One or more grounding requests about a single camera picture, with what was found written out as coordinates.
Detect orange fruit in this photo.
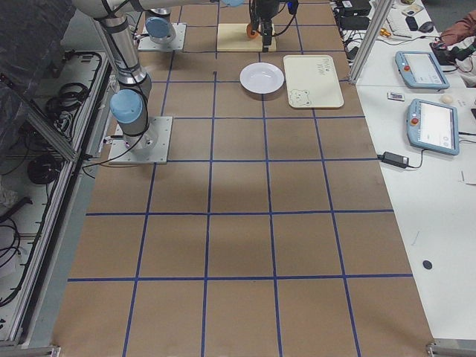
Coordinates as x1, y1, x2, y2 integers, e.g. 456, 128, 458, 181
246, 23, 260, 39

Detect black flat power brick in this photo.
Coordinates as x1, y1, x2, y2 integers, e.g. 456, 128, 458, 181
338, 16, 370, 30

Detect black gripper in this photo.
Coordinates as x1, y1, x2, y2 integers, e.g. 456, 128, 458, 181
248, 0, 299, 53

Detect near blue teach pendant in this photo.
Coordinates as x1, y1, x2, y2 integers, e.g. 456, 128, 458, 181
406, 99, 460, 156

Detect black cable bundle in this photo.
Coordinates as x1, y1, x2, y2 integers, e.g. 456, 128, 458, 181
25, 152, 60, 187

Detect bamboo cutting board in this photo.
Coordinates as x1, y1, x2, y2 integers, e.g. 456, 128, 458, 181
216, 23, 264, 52

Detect black power adapter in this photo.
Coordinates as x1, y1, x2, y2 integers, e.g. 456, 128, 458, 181
377, 152, 409, 169

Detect black computer mouse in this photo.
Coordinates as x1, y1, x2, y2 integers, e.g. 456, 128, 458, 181
418, 21, 434, 33

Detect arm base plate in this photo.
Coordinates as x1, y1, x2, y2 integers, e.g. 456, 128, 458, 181
138, 23, 187, 52
108, 116, 173, 165

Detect brown paper table cover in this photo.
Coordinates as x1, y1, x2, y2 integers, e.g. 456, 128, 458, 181
53, 1, 431, 356

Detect small printed card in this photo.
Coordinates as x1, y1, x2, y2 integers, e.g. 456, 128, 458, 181
387, 91, 405, 102

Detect seated person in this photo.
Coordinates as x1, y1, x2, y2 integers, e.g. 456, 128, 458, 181
440, 10, 475, 77

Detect cream bear tray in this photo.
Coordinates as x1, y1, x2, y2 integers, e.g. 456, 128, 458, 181
283, 55, 344, 109

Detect gold metal cylinder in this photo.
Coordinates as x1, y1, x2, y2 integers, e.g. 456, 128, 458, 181
379, 28, 392, 38

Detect black round cap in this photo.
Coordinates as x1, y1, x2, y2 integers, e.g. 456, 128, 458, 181
422, 260, 433, 270

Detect blue teach pendant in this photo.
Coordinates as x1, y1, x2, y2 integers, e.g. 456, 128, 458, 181
394, 51, 450, 90
406, 99, 460, 156

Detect aluminium frame post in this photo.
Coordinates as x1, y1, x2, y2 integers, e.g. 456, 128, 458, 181
349, 0, 394, 85

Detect white keyboard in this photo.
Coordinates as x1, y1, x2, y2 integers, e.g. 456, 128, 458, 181
387, 9, 412, 38

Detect white round plate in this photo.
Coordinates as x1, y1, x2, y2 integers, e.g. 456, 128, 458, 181
239, 62, 284, 94

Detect far blue teach pendant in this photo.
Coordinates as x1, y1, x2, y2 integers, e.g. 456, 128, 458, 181
394, 51, 450, 90

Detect small white ball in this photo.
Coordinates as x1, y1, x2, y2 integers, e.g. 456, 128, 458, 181
440, 94, 454, 105

